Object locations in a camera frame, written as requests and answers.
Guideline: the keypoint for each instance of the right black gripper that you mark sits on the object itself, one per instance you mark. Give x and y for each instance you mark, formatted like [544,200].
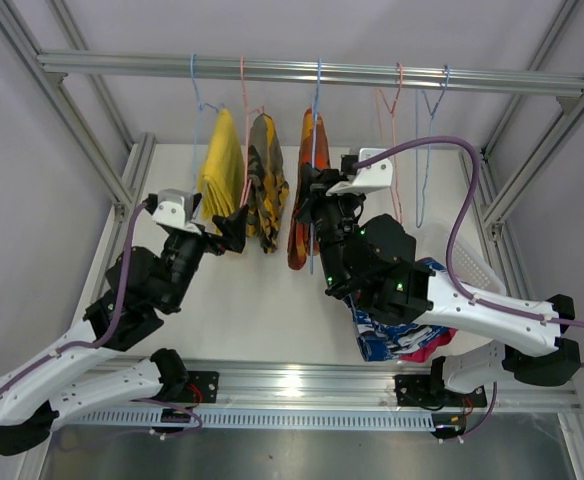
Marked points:
[316,183]

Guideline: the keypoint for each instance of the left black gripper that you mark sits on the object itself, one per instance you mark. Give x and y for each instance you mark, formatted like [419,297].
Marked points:
[232,227]

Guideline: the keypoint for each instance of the orange camouflage trousers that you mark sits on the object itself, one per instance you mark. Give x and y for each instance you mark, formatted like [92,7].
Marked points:
[298,238]

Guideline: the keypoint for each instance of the blue hanger with orange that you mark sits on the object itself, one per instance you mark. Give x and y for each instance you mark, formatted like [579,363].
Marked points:
[315,112]

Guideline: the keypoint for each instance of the blue white patterned trousers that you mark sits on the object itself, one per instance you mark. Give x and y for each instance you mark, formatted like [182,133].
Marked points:
[378,343]

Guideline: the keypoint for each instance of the white plastic basket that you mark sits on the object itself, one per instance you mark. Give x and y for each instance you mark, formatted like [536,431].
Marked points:
[468,264]

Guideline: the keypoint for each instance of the pink trousers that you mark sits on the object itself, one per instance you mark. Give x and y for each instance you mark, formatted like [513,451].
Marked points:
[423,353]

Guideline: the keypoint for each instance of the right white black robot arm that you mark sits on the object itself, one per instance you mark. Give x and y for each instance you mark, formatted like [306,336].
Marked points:
[374,265]

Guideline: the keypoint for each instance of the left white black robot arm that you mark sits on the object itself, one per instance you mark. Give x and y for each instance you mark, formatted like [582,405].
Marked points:
[47,392]

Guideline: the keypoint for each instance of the yellow trousers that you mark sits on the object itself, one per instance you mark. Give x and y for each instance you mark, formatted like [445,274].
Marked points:
[221,177]

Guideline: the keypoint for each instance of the pink hanger with camouflage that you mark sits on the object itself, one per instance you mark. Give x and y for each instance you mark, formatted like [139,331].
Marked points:
[248,112]

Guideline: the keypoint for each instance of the green camouflage trousers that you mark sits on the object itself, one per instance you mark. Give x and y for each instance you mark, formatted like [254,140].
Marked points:
[269,189]

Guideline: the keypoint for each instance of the light blue hanger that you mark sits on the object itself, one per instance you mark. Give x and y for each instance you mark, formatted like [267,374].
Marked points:
[201,106]

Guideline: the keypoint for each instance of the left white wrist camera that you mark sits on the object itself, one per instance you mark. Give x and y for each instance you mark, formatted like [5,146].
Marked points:
[176,209]

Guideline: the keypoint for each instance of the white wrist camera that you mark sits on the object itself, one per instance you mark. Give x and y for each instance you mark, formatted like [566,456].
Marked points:
[371,178]
[176,209]

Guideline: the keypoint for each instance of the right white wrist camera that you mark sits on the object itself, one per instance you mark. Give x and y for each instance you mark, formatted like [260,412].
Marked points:
[371,178]

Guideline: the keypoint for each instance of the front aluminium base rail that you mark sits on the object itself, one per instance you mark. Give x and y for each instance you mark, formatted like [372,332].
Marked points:
[266,385]

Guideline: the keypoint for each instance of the aluminium hanging rail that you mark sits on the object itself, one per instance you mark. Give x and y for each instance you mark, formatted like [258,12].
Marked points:
[258,70]

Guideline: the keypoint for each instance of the white slotted cable duct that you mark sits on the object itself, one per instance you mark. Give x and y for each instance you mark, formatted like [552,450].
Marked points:
[286,419]

